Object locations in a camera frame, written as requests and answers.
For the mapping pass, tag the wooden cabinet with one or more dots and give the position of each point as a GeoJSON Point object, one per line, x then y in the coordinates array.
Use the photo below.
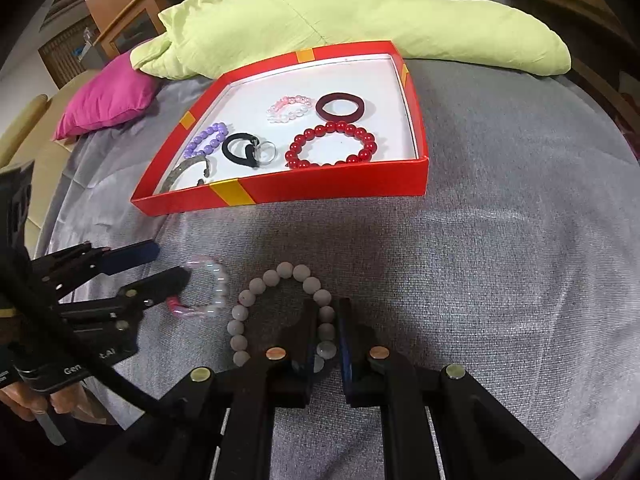
{"type": "Point", "coordinates": [145, 5]}

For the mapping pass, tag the grey bed cover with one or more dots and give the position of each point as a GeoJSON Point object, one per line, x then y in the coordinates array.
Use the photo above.
{"type": "Point", "coordinates": [500, 260]}

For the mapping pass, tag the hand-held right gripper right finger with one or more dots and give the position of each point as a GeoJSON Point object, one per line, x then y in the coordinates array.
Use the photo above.
{"type": "Point", "coordinates": [345, 347]}

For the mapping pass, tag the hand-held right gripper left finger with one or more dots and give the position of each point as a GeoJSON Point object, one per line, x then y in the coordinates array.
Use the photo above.
{"type": "Point", "coordinates": [307, 340]}

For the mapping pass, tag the person's left hand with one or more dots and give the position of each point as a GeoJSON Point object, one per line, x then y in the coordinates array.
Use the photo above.
{"type": "Point", "coordinates": [70, 401]}

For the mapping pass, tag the beige sofa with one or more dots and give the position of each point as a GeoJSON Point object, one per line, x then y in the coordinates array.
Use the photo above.
{"type": "Point", "coordinates": [35, 135]}

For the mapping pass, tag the silver bangle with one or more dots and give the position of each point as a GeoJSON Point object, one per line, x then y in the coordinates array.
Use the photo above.
{"type": "Point", "coordinates": [182, 167]}

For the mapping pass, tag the wicker drawer unit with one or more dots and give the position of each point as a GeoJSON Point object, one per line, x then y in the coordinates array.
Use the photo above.
{"type": "Point", "coordinates": [65, 55]}

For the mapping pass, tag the dark red bangle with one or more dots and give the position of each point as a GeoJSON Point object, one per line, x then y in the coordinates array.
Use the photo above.
{"type": "Point", "coordinates": [322, 110]}

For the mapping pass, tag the red shallow cardboard box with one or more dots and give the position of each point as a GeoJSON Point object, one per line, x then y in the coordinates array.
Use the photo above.
{"type": "Point", "coordinates": [325, 180]}

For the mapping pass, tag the light green folded blanket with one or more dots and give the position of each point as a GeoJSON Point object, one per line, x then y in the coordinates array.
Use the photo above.
{"type": "Point", "coordinates": [350, 20]}

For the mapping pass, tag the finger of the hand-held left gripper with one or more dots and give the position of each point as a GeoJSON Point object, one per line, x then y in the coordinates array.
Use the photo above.
{"type": "Point", "coordinates": [170, 280]}
{"type": "Point", "coordinates": [135, 252]}

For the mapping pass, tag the magenta pillow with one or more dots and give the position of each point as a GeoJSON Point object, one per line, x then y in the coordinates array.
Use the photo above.
{"type": "Point", "coordinates": [110, 95]}

